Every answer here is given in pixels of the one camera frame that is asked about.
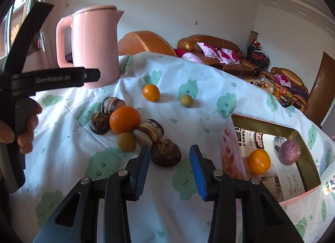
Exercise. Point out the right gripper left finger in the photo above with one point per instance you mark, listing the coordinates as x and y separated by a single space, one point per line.
76 218

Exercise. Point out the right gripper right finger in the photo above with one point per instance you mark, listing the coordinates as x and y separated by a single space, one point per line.
263 219

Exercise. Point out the small orange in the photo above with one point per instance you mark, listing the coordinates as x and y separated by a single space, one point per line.
259 161

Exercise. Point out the purple passion fruit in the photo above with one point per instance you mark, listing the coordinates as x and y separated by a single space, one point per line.
288 152

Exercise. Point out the yellow-green fruit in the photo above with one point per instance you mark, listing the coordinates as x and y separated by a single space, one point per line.
126 142

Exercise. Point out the cut sugarcane piece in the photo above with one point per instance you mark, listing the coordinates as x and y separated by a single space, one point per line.
149 133
111 104

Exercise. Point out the large orange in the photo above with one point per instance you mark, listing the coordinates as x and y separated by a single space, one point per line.
125 119

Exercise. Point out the small orange kumquat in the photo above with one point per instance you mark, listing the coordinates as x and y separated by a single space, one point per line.
151 93

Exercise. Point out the small yellow-green longan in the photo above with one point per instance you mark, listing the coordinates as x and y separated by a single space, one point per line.
186 101

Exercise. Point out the person's left hand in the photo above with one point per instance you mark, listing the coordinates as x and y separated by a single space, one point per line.
25 134

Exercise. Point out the pink Genji tin box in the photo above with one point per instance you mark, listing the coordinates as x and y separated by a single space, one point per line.
287 183

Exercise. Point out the pink electric kettle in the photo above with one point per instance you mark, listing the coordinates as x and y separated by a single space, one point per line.
94 42

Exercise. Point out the wooden coffee table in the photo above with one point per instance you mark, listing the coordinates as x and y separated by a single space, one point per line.
272 88

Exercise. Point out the brown leather armchair near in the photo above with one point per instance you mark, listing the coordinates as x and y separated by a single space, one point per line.
144 41

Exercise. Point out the brown leather armchair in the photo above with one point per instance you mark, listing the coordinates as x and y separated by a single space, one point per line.
144 41
292 86

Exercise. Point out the brown leather armchair far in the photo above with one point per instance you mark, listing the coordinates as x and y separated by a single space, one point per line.
292 86

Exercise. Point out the brown wooden door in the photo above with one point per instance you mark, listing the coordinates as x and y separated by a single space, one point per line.
321 95

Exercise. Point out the white cloud-print tablecloth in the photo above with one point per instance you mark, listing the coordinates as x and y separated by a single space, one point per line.
171 210

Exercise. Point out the pink pillow on armchair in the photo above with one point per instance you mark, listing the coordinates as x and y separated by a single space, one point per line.
282 80

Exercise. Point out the brown leather three-seat sofa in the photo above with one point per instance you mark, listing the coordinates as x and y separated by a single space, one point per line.
189 44

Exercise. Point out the stacked dark chairs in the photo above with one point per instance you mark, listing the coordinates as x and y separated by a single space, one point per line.
257 56

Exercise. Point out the pink floral pillow right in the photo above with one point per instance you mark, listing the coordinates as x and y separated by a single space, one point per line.
228 57

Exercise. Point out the pink floral pillow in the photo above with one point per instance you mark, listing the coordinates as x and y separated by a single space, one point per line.
228 57
209 51

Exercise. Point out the pink bundle on armchair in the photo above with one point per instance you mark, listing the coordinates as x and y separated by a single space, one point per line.
193 58

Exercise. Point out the pink floral pillow left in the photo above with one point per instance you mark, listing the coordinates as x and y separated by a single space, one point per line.
209 51

